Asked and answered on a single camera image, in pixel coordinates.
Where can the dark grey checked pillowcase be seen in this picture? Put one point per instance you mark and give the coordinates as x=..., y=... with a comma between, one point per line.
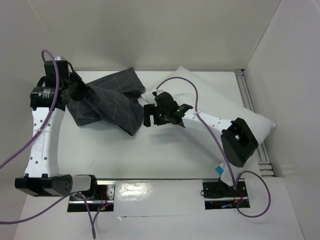
x=114, y=99

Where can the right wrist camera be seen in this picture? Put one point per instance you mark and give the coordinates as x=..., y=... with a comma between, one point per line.
x=156, y=92

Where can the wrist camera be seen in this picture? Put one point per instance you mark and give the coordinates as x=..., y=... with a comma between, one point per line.
x=60, y=58
x=156, y=92

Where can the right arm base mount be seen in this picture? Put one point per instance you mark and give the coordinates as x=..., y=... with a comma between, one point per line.
x=219, y=197

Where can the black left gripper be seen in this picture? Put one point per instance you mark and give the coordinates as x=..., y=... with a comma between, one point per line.
x=85, y=89

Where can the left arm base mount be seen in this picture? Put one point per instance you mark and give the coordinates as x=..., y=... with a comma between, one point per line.
x=100, y=198

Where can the white pillow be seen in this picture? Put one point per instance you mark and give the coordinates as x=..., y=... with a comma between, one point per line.
x=210, y=102

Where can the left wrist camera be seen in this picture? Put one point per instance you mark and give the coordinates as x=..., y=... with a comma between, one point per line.
x=60, y=58

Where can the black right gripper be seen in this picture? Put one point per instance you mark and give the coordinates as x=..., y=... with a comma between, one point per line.
x=153, y=114

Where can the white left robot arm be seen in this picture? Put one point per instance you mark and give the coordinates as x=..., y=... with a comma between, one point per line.
x=48, y=101

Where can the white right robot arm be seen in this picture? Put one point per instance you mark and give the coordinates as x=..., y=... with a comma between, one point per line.
x=234, y=139

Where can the aluminium frame rail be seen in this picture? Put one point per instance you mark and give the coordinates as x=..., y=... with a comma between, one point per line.
x=264, y=163

